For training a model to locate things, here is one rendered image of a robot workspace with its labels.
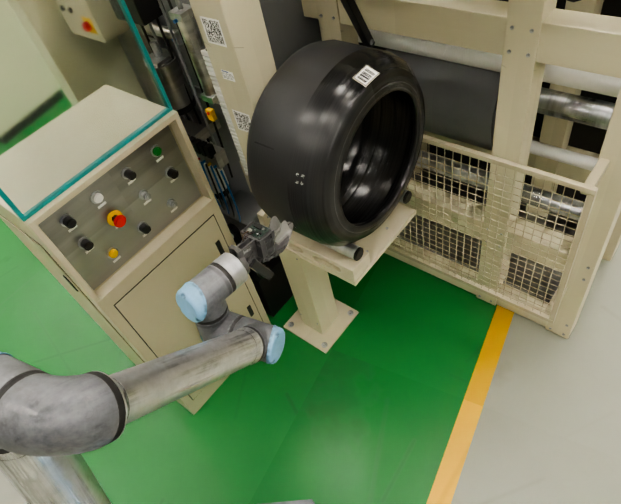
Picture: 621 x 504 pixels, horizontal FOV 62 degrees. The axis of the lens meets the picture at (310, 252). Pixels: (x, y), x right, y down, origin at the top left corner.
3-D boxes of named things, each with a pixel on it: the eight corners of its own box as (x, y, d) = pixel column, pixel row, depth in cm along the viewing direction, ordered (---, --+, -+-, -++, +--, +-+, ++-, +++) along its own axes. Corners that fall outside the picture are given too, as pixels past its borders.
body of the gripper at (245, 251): (276, 228, 130) (243, 257, 123) (281, 253, 136) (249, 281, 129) (255, 218, 134) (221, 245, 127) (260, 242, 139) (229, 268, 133)
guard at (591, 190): (360, 237, 242) (340, 112, 189) (362, 234, 243) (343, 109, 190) (552, 324, 196) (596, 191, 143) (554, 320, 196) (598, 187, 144)
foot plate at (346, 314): (283, 327, 253) (282, 325, 251) (316, 289, 264) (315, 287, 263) (326, 353, 239) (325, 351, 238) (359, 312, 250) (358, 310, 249)
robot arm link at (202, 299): (179, 315, 126) (166, 287, 120) (216, 283, 133) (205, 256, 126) (204, 331, 121) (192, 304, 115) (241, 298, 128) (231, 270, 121)
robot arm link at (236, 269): (239, 296, 127) (213, 280, 132) (253, 284, 130) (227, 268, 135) (232, 271, 121) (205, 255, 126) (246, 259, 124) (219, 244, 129)
